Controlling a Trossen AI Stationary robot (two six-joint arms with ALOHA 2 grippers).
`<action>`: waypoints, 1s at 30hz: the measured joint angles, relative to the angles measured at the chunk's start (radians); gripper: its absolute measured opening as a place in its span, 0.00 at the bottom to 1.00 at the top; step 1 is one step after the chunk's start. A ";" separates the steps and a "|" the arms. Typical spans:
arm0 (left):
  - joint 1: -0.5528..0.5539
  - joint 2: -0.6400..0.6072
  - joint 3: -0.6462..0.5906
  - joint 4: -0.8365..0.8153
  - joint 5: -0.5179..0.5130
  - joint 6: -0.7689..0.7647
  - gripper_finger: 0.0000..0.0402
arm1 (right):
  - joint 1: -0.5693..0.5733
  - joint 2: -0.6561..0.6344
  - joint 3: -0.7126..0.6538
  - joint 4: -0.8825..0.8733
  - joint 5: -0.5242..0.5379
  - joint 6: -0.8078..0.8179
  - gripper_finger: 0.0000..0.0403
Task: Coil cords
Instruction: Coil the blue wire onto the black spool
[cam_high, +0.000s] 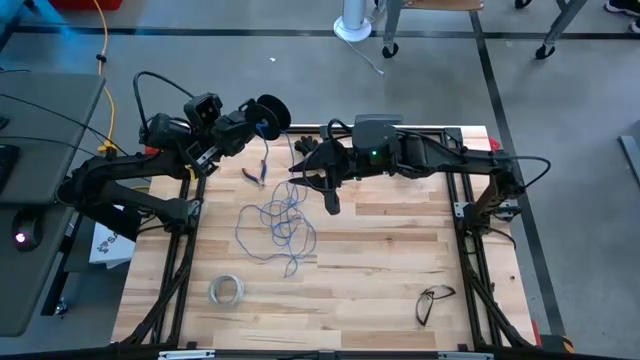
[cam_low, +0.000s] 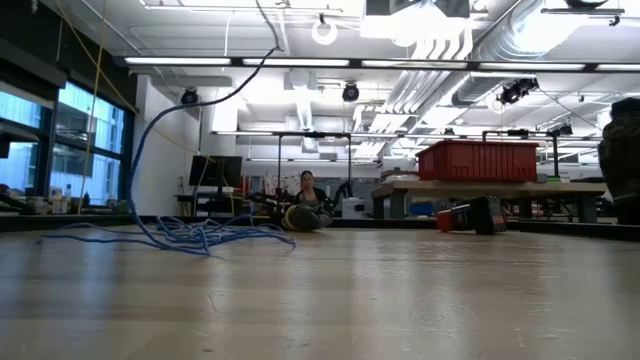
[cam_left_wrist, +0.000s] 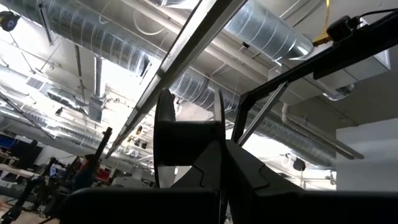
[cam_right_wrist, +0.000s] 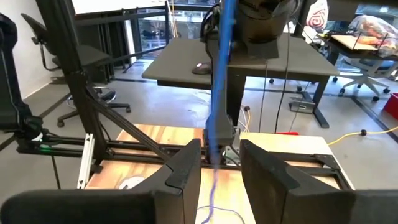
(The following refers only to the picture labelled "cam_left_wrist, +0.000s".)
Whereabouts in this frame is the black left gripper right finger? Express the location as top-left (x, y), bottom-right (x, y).
top-left (223, 139), bottom-right (398, 224)

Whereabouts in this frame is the black ceiling spotlight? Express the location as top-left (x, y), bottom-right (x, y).
top-left (0, 11), bottom-right (21, 32)
top-left (292, 157), bottom-right (307, 172)

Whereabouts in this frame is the black rig frame post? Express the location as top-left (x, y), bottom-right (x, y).
top-left (231, 11), bottom-right (398, 147)

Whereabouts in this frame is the silver ribbed ceiling duct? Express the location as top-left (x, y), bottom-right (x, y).
top-left (223, 0), bottom-right (315, 62)
top-left (0, 0), bottom-right (336, 169)

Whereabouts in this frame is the black overhead camera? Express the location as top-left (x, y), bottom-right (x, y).
top-left (326, 15), bottom-right (361, 44)

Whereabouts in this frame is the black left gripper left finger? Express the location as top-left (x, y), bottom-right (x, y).
top-left (60, 141), bottom-right (224, 224)

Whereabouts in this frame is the black overhead light bar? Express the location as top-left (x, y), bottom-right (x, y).
top-left (105, 0), bottom-right (249, 159)

